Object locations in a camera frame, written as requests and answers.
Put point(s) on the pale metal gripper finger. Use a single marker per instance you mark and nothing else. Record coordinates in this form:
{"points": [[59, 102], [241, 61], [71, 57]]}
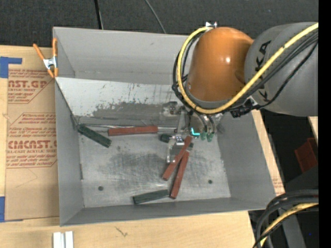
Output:
{"points": [[173, 150]]}

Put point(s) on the red-brown flat block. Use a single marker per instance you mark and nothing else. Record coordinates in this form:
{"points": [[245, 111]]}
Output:
{"points": [[133, 130], [179, 179], [175, 161]]}

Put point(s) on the grey metal bin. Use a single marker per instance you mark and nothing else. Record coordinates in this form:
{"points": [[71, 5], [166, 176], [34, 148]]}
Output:
{"points": [[144, 164]]}

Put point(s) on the dark green flat block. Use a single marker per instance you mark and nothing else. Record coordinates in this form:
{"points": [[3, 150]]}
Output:
{"points": [[151, 196], [94, 136]]}

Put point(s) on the brown cardboard board, red print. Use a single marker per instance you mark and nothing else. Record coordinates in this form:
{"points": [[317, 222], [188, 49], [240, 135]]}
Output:
{"points": [[31, 128]]}

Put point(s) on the black cylinder on white bracket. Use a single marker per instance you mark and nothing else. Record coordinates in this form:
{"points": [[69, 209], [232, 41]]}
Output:
{"points": [[240, 111]]}

